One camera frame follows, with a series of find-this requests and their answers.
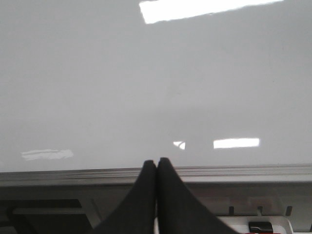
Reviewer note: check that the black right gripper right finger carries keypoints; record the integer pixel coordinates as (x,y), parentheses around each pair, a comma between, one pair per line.
(178,210)

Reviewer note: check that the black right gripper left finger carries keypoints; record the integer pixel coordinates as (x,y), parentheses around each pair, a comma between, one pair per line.
(136,213)

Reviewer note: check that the black red whiteboard eraser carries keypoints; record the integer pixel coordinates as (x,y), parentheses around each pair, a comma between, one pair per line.
(260,227)

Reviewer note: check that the white whiteboard with metal frame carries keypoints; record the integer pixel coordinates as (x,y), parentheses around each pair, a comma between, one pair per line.
(90,89)

